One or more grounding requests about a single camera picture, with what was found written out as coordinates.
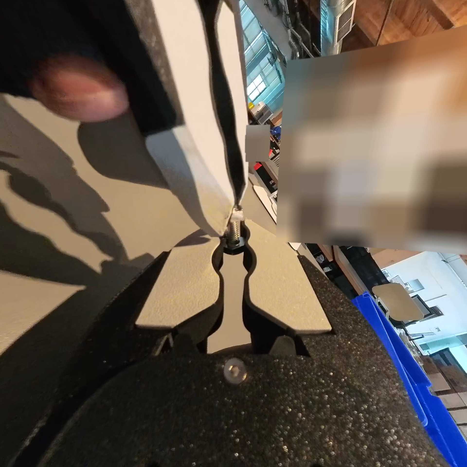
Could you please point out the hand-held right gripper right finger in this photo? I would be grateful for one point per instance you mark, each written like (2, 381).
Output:
(288, 288)

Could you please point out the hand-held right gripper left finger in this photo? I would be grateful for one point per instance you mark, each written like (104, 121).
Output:
(182, 288)

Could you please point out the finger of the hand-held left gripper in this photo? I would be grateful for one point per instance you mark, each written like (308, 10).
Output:
(237, 87)
(193, 109)

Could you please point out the silver metal bolt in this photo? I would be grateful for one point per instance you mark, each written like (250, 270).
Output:
(235, 222)

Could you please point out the blue plastic storage bin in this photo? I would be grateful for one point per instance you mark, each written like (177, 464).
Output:
(408, 379)

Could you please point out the person's left hand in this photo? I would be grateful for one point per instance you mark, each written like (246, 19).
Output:
(80, 87)

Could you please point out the metal ventilation duct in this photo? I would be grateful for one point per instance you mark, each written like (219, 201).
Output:
(339, 22)

